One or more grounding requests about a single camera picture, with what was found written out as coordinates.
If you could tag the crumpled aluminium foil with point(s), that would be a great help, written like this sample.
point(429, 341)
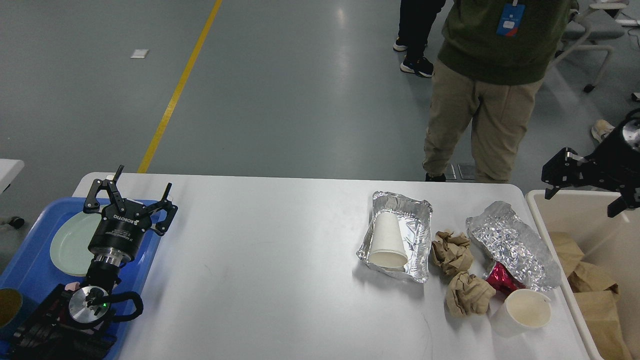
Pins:
point(507, 240)

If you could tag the person in khaki trousers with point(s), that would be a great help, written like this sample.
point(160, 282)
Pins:
point(490, 67)

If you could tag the brown paper bag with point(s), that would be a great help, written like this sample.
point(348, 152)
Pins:
point(569, 253)
point(600, 313)

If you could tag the blue plastic tray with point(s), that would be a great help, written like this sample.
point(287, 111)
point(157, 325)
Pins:
point(30, 270)

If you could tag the aluminium foil tray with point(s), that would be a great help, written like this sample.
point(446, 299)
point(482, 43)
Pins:
point(414, 222)

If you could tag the crumpled brown paper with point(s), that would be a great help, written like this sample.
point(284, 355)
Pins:
point(468, 294)
point(451, 253)

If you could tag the brown bag in bin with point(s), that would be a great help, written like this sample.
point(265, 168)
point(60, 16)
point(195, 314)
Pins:
point(587, 277)

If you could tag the light green plate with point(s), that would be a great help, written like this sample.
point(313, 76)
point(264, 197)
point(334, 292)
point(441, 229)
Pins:
point(69, 248)

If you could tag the beige plastic bin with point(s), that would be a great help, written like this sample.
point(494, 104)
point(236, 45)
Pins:
point(611, 243)

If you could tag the seated person at right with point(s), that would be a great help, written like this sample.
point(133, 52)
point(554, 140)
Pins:
point(601, 129)

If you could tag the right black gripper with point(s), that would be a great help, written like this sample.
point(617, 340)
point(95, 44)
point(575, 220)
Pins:
point(613, 166)

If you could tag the red foil wrapper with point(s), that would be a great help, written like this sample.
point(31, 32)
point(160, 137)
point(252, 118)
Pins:
point(502, 280)

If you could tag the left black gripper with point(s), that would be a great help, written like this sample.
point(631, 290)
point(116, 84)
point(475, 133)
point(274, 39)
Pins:
point(120, 232)

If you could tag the right white office chair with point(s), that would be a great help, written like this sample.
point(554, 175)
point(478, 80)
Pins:
point(594, 22)

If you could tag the blue-grey mug yellow inside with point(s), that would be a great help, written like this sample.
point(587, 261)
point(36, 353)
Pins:
point(15, 309)

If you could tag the pink mug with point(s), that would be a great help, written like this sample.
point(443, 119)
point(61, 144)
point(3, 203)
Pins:
point(73, 286)

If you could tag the upright white paper cup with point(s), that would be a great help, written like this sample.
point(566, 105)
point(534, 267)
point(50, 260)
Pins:
point(522, 311)

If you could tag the lower crumpled brown paper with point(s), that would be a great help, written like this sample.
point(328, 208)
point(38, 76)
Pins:
point(468, 294)

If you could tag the person in black trousers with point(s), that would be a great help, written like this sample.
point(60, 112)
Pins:
point(416, 18)

